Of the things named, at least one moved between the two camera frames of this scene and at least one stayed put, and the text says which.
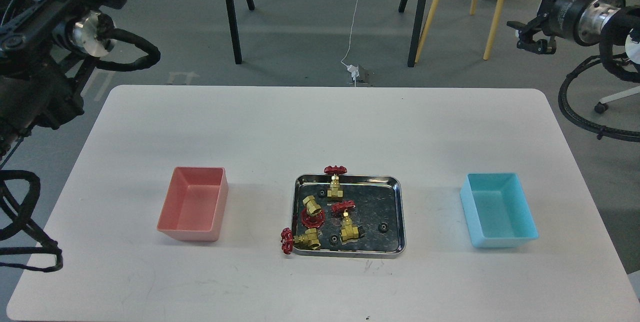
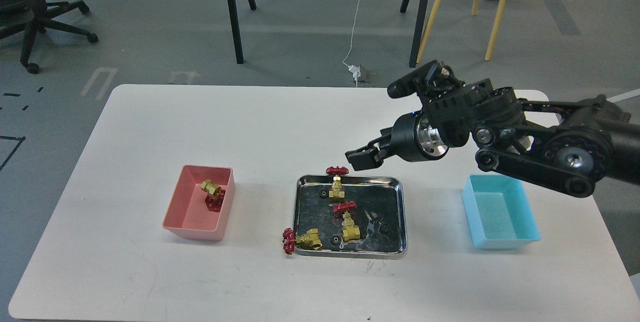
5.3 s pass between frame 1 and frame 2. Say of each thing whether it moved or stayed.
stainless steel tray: stayed
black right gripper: moved
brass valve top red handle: stayed
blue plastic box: stayed
